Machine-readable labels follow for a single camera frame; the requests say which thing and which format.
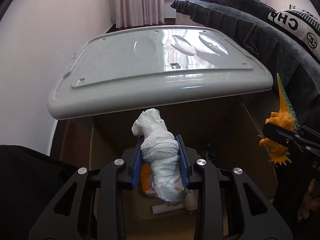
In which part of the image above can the white foam tube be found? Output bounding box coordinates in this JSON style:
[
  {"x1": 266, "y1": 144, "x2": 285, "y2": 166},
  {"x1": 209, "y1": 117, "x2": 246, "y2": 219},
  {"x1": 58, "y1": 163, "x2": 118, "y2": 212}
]
[{"x1": 151, "y1": 203, "x2": 184, "y2": 215}]

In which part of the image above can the white plastic bin lid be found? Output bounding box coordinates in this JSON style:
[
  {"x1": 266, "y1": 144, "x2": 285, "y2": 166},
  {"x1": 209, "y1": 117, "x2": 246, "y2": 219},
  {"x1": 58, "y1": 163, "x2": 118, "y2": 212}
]
[{"x1": 47, "y1": 25, "x2": 273, "y2": 120}]

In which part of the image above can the orange white wrapper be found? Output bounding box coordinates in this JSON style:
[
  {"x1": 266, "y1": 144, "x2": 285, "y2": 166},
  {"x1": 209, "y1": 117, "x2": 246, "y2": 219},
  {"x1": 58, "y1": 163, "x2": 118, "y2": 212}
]
[{"x1": 140, "y1": 164, "x2": 152, "y2": 193}]

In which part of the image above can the person's right hand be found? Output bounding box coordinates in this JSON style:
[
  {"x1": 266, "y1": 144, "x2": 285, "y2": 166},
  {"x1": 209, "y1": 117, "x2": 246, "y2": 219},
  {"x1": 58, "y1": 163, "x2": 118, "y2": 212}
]
[{"x1": 298, "y1": 178, "x2": 315, "y2": 220}]

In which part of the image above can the white tissue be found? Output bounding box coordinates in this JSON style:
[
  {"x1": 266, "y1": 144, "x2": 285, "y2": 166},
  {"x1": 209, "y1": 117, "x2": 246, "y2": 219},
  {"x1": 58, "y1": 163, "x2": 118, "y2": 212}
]
[{"x1": 132, "y1": 108, "x2": 191, "y2": 205}]

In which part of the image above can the brown cardboard box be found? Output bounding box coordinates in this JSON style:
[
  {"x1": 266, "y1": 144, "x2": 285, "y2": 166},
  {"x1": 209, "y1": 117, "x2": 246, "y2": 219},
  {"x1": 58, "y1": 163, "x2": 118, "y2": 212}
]
[{"x1": 92, "y1": 96, "x2": 279, "y2": 239}]

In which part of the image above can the white cylindrical bottle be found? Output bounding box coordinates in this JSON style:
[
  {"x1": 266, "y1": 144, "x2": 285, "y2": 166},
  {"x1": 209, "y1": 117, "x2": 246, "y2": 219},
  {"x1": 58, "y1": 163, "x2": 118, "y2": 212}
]
[{"x1": 183, "y1": 192, "x2": 197, "y2": 212}]

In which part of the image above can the pink patterned curtain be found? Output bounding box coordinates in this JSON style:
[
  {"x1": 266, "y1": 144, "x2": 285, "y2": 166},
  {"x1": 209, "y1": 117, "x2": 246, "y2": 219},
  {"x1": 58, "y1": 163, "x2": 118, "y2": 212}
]
[{"x1": 111, "y1": 0, "x2": 164, "y2": 28}]

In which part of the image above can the dark grey bed blanket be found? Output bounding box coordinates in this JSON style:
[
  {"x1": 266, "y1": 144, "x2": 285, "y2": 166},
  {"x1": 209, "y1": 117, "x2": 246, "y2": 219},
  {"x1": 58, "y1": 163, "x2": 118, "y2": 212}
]
[{"x1": 170, "y1": 0, "x2": 319, "y2": 131}]

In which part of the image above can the orange green dinosaur toy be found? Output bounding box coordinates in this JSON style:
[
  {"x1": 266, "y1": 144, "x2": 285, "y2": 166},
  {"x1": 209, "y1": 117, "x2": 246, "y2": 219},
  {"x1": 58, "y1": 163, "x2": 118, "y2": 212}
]
[{"x1": 259, "y1": 73, "x2": 299, "y2": 166}]

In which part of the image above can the black white logo pillow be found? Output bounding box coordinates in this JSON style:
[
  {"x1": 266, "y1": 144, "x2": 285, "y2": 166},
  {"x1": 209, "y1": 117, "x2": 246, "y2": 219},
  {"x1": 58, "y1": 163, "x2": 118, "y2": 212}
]
[{"x1": 267, "y1": 5, "x2": 319, "y2": 62}]

